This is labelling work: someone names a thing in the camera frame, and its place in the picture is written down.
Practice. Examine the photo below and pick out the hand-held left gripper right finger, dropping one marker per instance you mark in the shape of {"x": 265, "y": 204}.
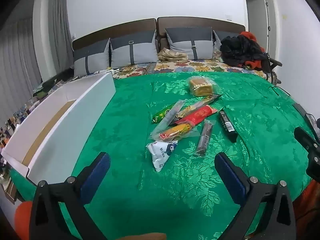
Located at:
{"x": 230, "y": 177}

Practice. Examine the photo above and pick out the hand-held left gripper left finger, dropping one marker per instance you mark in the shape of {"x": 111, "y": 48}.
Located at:
{"x": 96, "y": 177}

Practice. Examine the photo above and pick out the white cardboard box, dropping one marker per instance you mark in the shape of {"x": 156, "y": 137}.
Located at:
{"x": 75, "y": 120}

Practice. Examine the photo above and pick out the red garment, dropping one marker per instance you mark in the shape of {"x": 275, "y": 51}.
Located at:
{"x": 248, "y": 35}

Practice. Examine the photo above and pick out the clear long snack packet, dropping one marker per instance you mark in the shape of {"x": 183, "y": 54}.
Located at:
{"x": 172, "y": 112}

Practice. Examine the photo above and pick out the long gummy candy packet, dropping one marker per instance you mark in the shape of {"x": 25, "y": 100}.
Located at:
{"x": 197, "y": 106}

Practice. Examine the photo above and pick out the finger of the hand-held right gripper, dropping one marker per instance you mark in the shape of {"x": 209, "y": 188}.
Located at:
{"x": 312, "y": 123}
{"x": 306, "y": 138}

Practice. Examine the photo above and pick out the green patterned blanket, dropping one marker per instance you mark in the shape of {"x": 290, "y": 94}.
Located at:
{"x": 120, "y": 105}

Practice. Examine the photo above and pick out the floral bed sheet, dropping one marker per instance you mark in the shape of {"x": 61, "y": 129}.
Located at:
{"x": 200, "y": 66}

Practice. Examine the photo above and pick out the white power strip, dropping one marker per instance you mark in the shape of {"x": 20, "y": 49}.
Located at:
{"x": 112, "y": 70}

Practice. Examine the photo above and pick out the black snack bar packet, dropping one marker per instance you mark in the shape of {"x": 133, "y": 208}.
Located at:
{"x": 227, "y": 125}

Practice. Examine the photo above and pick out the orange cloth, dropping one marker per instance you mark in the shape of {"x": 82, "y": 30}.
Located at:
{"x": 22, "y": 220}
{"x": 310, "y": 205}

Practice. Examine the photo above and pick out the black chair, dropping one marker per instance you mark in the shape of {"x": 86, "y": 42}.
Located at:
{"x": 275, "y": 62}

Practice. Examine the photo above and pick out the red snack packet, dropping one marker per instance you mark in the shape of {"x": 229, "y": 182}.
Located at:
{"x": 200, "y": 113}

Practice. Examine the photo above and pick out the brown bed headboard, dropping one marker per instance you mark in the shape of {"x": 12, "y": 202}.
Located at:
{"x": 112, "y": 30}

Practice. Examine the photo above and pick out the green sausage stick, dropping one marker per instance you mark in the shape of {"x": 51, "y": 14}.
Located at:
{"x": 161, "y": 115}

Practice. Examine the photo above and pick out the beige folded cloth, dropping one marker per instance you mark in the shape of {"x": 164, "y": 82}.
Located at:
{"x": 172, "y": 55}

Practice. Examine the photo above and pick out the clear plastic bag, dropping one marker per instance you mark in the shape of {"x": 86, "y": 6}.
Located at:
{"x": 217, "y": 55}

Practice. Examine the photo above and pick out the white and blue snack packet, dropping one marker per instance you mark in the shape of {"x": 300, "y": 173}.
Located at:
{"x": 158, "y": 155}

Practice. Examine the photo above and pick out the grey two-tone pillow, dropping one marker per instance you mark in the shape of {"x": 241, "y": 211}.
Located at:
{"x": 182, "y": 47}
{"x": 220, "y": 38}
{"x": 92, "y": 60}
{"x": 140, "y": 52}

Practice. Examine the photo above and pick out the bread loaf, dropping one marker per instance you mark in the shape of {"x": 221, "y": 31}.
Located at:
{"x": 197, "y": 86}

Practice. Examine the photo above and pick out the yellow sausage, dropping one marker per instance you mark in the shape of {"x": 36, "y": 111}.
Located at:
{"x": 175, "y": 131}

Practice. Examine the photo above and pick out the white door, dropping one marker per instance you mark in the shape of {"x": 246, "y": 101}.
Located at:
{"x": 255, "y": 17}

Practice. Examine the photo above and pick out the black clothes pile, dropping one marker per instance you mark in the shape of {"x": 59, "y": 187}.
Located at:
{"x": 237, "y": 50}

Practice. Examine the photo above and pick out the grey curtain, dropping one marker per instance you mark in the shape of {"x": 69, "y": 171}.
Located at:
{"x": 17, "y": 60}
{"x": 58, "y": 25}

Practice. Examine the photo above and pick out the brown snack bar packet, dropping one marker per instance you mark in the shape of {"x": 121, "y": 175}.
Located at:
{"x": 205, "y": 137}

